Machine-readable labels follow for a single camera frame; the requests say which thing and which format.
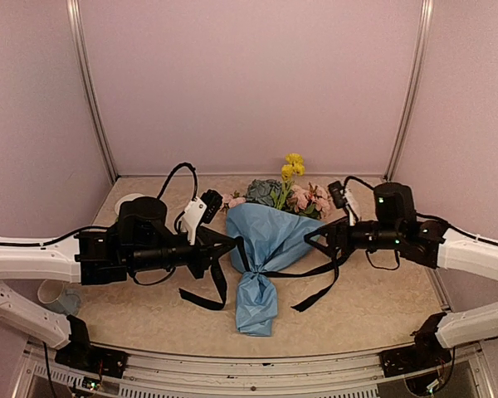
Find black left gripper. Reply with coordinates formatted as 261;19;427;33
129;228;236;279

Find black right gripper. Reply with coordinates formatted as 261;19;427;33
305;214;403;258

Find black printed ribbon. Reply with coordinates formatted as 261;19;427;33
178;235;349;314

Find pale pink fake flower stem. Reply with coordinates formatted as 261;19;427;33
286;182;331;220

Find blue wrapping paper sheet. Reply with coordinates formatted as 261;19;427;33
226;203;323;337

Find blue fake flower bunch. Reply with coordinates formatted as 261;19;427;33
245;179;282;207

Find yellow fake flower stem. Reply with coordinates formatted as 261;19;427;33
276;153;305;210

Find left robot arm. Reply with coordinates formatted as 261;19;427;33
0;190;247;369

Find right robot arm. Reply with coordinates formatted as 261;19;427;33
304;182;498;368

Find white ceramic bowl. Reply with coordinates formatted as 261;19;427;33
114;193;144;215

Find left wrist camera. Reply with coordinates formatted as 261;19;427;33
180;189;223;245

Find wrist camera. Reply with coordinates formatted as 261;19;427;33
180;189;223;245
328;181;362;226

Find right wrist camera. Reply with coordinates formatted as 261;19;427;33
328;181;362;226

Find aluminium front frame rail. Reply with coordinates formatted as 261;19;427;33
12;327;495;398

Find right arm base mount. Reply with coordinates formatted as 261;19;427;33
379;345;455;378

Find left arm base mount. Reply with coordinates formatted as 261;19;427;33
55;342;129;379

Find aluminium corner post right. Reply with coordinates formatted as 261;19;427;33
383;0;435;181

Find aluminium corner post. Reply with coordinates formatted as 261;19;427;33
66;0;119;184
383;0;435;181

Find aluminium corner post left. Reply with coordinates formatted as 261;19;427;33
66;0;119;184

